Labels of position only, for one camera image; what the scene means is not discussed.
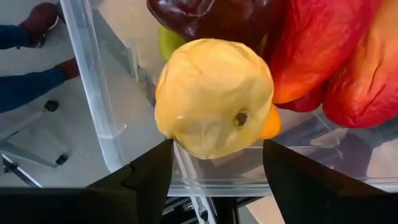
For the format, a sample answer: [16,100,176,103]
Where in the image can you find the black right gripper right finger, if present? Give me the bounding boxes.
[262,139,398,224]

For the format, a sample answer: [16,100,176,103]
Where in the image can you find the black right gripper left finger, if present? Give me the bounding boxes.
[0,139,174,224]

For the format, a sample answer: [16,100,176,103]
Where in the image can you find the orange red fruit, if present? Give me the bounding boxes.
[322,0,398,129]

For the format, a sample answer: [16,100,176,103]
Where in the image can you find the pale yellow fruit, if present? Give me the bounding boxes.
[154,38,275,161]

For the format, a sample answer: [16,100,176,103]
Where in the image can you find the green apple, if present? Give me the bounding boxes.
[157,25,188,63]

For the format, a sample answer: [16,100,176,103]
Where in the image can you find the dark red round fruit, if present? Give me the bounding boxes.
[146,0,282,55]

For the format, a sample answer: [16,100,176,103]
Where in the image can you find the silver chair base black casters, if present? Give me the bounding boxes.
[0,99,70,189]

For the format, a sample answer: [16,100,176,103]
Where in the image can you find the clear plastic bin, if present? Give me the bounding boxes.
[58,0,398,197]

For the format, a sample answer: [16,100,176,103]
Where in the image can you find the person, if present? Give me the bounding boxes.
[0,2,81,114]

